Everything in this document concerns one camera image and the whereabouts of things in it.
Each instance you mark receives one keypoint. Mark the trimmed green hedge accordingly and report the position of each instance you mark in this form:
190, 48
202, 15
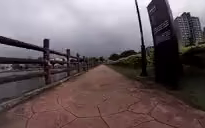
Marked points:
133, 60

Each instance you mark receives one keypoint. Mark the grass strip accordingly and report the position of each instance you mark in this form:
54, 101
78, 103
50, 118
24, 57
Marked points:
196, 90

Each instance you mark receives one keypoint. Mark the dark pole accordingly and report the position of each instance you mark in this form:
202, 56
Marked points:
141, 40

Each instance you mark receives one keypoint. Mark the grey river water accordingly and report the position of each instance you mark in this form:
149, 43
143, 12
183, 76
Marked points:
13, 88

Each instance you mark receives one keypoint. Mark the red stone-patterned path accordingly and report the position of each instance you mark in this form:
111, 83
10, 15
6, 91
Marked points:
100, 100

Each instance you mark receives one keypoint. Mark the tall grey building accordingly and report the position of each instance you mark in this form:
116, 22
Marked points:
189, 28

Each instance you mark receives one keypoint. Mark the low stone kerb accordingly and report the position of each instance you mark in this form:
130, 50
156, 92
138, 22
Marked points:
30, 94

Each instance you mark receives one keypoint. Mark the distant trees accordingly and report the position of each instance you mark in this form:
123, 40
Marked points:
121, 55

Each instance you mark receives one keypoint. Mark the dark sign board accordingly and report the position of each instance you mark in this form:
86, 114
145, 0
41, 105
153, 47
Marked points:
165, 43

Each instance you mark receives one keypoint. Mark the brown wooden rail fence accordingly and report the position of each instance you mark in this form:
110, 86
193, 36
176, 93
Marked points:
46, 61

